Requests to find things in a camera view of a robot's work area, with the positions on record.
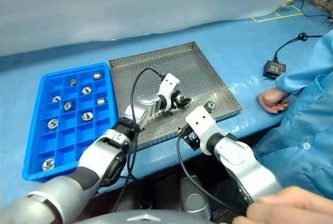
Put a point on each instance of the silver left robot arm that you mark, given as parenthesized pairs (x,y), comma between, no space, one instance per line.
(104,153)

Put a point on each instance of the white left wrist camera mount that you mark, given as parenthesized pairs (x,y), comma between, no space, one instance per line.
(168,84)

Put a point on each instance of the metal nut on tray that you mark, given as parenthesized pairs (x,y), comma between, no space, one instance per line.
(210,105)

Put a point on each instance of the black power adapter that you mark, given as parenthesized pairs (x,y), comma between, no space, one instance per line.
(274,69)

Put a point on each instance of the person in blue coat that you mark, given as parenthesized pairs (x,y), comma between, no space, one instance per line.
(309,119)

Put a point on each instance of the perforated metal tray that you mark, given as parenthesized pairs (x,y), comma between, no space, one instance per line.
(197,78)

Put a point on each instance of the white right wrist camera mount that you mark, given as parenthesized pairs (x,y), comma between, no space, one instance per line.
(201,122)

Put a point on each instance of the blue compartment tray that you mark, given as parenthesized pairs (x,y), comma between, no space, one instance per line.
(70,140)

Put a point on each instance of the bare person hand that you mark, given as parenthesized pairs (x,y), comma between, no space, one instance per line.
(291,208)
(271,99)

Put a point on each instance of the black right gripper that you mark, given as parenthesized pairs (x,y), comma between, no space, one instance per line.
(193,141)

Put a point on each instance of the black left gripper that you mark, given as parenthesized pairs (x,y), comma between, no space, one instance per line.
(173,106)

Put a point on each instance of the silver rounded robot housing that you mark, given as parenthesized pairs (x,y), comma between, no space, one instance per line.
(193,198)

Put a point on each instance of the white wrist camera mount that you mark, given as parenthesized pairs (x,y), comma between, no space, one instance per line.
(201,122)
(168,84)

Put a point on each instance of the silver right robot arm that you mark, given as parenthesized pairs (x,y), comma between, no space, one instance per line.
(244,161)

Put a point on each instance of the grey backdrop sheet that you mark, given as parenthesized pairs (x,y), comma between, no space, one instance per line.
(130,5)

